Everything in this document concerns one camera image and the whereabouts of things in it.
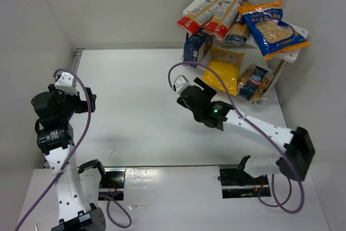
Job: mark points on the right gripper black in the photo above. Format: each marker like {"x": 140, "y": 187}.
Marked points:
{"x": 190, "y": 93}

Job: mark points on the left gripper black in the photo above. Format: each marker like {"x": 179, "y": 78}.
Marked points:
{"x": 85, "y": 101}

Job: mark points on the yellow pasta bag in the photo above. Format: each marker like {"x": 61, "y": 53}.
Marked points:
{"x": 226, "y": 64}

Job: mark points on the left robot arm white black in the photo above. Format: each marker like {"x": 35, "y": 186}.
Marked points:
{"x": 78, "y": 209}

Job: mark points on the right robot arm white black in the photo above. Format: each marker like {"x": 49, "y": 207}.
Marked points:
{"x": 293, "y": 150}

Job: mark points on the blue clear pasta bag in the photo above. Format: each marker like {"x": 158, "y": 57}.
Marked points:
{"x": 253, "y": 83}

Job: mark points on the dark blue pasta box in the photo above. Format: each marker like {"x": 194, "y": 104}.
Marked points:
{"x": 197, "y": 47}

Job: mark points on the white two-tier shelf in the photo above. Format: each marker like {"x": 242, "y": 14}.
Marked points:
{"x": 286, "y": 57}

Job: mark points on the right red spaghetti pack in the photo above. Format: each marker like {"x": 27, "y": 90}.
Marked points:
{"x": 223, "y": 19}

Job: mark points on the red spaghetti pack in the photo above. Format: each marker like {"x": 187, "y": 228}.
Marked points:
{"x": 223, "y": 19}
{"x": 199, "y": 16}

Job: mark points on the dark blue spaghetti pack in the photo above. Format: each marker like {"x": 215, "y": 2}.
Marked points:
{"x": 239, "y": 32}

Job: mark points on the left red spaghetti pack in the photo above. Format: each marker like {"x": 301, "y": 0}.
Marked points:
{"x": 199, "y": 16}

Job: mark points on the blue orange orecchiette bag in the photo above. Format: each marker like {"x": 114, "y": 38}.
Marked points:
{"x": 271, "y": 34}

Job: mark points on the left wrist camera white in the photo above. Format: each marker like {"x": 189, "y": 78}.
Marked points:
{"x": 66, "y": 83}

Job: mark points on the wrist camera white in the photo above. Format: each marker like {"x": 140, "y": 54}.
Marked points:
{"x": 180, "y": 84}
{"x": 66, "y": 83}

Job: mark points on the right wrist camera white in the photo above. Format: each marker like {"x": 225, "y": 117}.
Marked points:
{"x": 180, "y": 84}

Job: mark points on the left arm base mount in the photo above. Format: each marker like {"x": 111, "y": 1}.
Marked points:
{"x": 113, "y": 183}

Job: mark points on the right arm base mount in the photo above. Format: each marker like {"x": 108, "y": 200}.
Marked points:
{"x": 237, "y": 184}

